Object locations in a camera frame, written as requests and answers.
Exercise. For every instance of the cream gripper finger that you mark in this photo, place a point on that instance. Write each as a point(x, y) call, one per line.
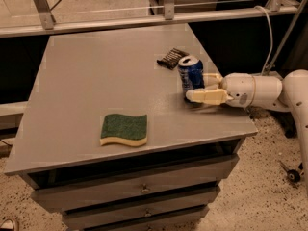
point(212, 80)
point(210, 97)

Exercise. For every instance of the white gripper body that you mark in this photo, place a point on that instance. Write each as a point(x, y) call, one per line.
point(239, 89)

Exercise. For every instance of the blue pepsi can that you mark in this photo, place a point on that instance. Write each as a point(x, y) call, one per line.
point(190, 69)

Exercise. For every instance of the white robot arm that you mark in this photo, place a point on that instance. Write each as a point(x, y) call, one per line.
point(269, 92)

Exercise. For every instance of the black snack packet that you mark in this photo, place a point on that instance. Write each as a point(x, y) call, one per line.
point(171, 59)

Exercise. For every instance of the green yellow sponge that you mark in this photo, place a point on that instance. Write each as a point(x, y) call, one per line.
point(124, 129)

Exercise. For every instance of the black caster wheel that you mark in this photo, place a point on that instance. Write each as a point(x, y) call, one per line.
point(293, 175)

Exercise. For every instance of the grey drawer cabinet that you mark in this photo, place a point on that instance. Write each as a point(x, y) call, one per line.
point(169, 180)

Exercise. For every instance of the shoe tip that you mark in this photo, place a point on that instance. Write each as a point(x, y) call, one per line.
point(9, 225)

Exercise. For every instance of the metal railing frame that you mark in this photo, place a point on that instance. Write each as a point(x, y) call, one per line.
point(51, 17)

